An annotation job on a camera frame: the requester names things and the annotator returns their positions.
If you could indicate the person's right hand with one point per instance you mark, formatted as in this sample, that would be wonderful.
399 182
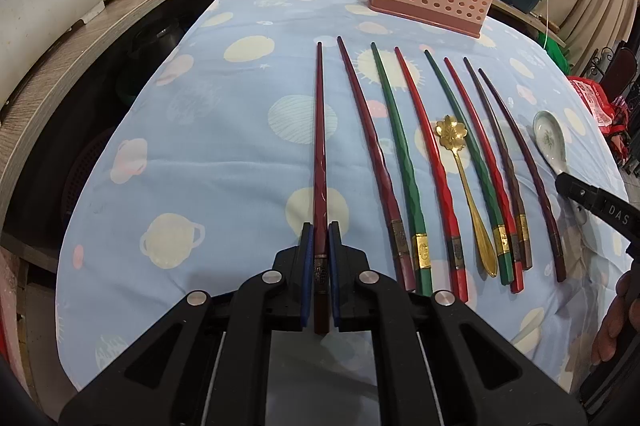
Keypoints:
604 344

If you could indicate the red plastic bag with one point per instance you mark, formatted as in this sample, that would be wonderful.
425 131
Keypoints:
611 116

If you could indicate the brown chopstick gold band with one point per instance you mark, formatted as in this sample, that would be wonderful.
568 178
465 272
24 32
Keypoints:
517 204

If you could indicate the gold flower spoon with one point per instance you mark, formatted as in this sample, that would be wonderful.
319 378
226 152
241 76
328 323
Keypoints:
451 134

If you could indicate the maroon chopstick gold band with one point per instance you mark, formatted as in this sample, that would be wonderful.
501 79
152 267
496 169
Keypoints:
395 227

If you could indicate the white ceramic soup spoon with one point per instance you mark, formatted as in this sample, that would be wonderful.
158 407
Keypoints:
550 142

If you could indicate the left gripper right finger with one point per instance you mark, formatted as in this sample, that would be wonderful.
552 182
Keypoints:
436 361

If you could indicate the dark maroon chopstick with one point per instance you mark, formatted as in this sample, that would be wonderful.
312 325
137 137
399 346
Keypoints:
543 198

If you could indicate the green plastic bag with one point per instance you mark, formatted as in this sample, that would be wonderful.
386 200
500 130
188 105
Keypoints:
554 52

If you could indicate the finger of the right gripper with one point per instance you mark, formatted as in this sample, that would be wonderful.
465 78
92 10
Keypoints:
612 210

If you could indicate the red chopstick dark band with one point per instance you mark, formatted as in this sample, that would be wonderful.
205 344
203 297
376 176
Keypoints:
457 270

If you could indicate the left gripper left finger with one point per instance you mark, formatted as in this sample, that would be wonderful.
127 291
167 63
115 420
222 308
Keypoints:
206 361

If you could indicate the green chopstick gold band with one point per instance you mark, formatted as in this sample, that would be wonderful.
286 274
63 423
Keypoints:
417 227

